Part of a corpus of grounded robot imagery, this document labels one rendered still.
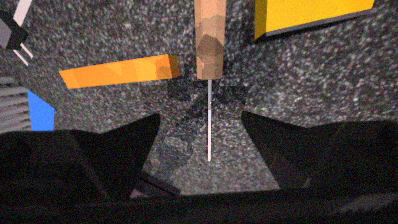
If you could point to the orange flat bar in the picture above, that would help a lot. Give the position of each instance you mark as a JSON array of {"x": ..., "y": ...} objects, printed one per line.
[{"x": 142, "y": 69}]

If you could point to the blue flat strip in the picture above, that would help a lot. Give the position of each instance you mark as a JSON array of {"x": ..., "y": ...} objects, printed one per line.
[{"x": 42, "y": 114}]

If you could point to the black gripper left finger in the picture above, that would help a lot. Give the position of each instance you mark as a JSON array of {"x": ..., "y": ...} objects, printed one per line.
[{"x": 113, "y": 160}]

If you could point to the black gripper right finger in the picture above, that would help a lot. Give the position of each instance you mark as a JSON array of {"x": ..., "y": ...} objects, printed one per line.
[{"x": 294, "y": 154}]

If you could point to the screwdriver with brown handle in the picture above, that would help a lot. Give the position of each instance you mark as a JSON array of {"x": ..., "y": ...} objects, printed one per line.
[{"x": 210, "y": 18}]

